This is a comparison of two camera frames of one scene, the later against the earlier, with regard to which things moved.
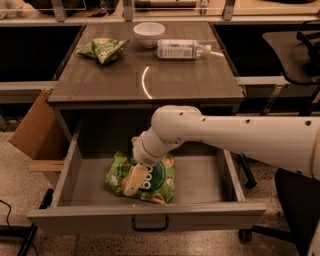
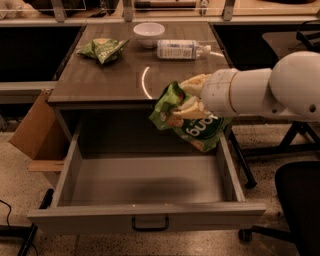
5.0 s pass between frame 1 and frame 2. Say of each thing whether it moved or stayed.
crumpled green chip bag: stayed
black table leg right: stayed
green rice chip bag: moved
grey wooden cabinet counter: stayed
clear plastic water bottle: stayed
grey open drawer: stayed
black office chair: stayed
